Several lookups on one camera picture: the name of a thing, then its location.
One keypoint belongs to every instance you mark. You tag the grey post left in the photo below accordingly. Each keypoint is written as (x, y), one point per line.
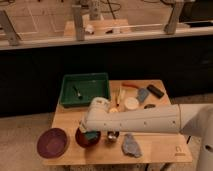
(8, 28)

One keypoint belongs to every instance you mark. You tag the blue grey sponge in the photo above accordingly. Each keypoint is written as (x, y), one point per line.
(142, 94)

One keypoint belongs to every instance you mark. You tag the metal cup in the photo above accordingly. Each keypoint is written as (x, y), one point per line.
(112, 136)

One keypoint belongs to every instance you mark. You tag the white object on shelf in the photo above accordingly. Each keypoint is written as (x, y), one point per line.
(89, 29)

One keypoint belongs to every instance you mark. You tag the small black round object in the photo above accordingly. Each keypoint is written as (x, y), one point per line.
(149, 106)

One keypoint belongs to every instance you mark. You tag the dark red plate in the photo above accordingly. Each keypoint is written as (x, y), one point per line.
(52, 143)

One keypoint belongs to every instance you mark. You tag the grey post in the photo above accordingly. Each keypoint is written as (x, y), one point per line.
(170, 27)
(8, 28)
(78, 22)

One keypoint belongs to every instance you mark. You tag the green sponge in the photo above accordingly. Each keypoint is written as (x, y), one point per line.
(91, 135)

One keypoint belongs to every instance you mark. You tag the green plastic tray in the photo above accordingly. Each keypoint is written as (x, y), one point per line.
(90, 85)

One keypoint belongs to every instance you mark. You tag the white round container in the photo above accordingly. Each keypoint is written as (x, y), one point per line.
(131, 103)

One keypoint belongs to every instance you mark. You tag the small tool in tray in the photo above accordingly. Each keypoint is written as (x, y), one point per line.
(77, 92)

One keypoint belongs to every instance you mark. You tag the grey post right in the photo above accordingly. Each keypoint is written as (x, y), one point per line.
(170, 27)

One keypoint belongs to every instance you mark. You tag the yellow handled utensil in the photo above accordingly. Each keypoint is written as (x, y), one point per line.
(120, 95)

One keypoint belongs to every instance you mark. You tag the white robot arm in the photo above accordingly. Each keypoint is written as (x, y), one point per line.
(186, 119)

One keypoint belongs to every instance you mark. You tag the black rectangular block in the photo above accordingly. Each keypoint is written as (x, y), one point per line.
(154, 90)

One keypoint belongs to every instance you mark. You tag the wooden table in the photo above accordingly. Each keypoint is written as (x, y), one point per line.
(156, 148)

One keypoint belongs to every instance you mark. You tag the blue grey cloth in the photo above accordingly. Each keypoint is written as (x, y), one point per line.
(130, 147)

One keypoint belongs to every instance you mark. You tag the grey post middle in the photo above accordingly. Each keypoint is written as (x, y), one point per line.
(78, 22)

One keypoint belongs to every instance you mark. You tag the red bowl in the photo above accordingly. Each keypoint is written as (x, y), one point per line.
(83, 142)

